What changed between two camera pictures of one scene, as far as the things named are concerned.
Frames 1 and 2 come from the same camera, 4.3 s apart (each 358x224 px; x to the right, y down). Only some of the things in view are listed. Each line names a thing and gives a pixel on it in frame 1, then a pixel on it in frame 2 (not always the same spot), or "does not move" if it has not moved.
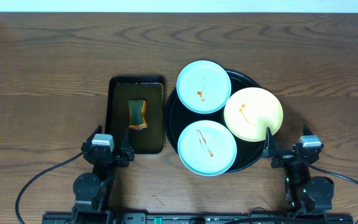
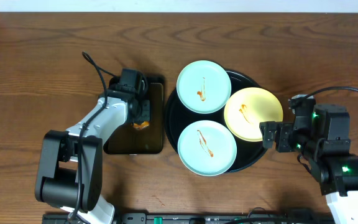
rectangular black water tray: [137, 103] does not move
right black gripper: [270, 151] → [285, 130]
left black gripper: [114, 157] → [143, 109]
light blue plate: [204, 86] does not move
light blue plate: [207, 147] does not move
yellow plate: [249, 112] does not move
